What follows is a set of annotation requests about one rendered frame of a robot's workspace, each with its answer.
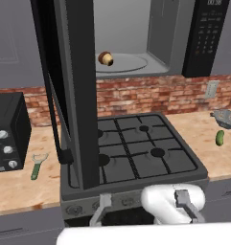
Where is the grey microwave oven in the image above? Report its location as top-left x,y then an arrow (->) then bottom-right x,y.
93,0 -> 231,79

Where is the grey wall cupboard door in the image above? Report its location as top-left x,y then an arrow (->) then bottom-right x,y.
0,0 -> 47,91
210,0 -> 231,78

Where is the dark grey gas hob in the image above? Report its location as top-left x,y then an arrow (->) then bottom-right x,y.
59,111 -> 210,227

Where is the black microwave door handle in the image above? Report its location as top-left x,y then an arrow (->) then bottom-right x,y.
39,61 -> 74,166

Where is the brown chocolate cupcake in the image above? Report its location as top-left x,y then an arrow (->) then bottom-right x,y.
98,51 -> 115,68

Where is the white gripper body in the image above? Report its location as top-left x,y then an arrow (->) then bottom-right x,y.
171,184 -> 207,224

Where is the green pickle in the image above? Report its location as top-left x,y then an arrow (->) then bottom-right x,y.
215,129 -> 226,147

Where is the black toaster oven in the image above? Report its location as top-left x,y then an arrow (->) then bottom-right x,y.
0,91 -> 33,174

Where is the grey microwave turntable plate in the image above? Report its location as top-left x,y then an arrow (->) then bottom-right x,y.
95,53 -> 150,74

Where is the grey hob knob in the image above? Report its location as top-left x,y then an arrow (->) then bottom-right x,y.
120,196 -> 135,208
91,200 -> 102,212
65,204 -> 83,216

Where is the green handled peeler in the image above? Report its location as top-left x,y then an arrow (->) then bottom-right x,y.
30,151 -> 50,182

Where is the grey wall socket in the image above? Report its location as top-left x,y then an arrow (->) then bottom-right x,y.
204,79 -> 220,100

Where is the grey drawer front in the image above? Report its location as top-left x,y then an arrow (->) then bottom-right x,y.
0,206 -> 66,245
203,177 -> 231,225

